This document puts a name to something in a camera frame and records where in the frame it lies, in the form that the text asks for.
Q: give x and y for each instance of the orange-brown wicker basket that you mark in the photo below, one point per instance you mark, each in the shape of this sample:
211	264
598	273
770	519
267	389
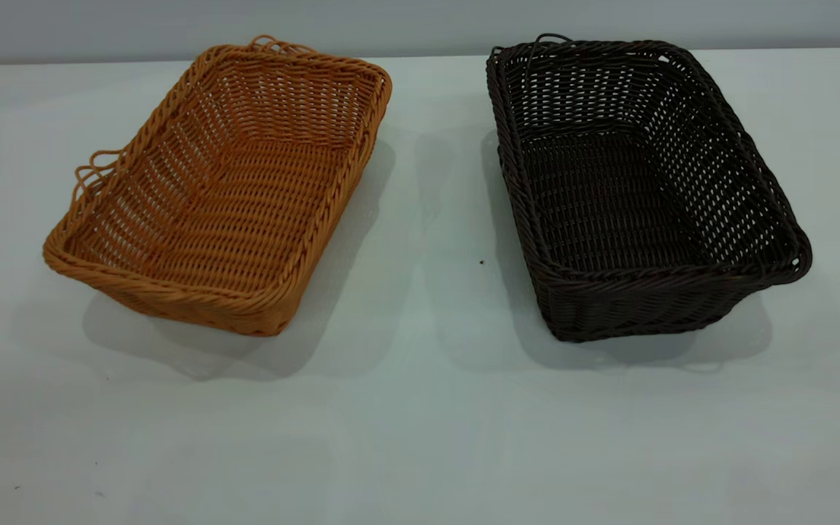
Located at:
230	204

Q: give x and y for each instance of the dark brown wicker basket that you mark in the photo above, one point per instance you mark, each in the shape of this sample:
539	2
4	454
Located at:
609	204

